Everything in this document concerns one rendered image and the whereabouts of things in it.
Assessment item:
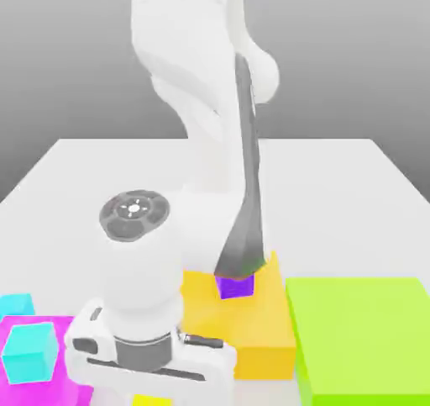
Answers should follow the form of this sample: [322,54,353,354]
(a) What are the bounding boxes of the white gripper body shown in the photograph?
[64,340,239,406]

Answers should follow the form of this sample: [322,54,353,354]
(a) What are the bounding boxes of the small yellow cube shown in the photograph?
[132,393,173,406]

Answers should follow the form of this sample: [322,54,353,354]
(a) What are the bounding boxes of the small purple cube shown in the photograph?
[214,272,255,302]

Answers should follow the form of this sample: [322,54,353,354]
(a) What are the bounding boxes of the small cyan cube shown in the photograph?
[0,293,36,317]
[1,321,60,386]

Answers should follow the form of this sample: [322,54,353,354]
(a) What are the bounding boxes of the large orange box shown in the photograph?
[180,250,297,381]

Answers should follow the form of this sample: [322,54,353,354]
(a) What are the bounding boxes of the large magenta box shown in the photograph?
[0,314,96,406]

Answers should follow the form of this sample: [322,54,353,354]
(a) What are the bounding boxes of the large lime green box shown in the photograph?
[285,277,430,406]

